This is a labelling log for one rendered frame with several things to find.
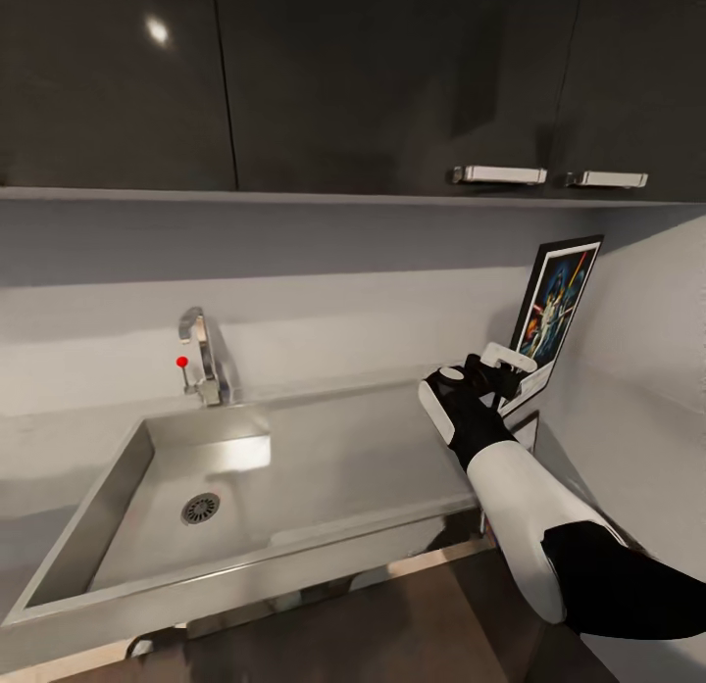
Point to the cabinet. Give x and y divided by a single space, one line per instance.
113 100
481 103

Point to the drop in sink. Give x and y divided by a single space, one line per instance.
283 475

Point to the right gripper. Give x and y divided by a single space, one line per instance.
500 380

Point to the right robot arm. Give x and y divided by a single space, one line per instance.
645 620

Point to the poster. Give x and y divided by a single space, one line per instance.
560 274

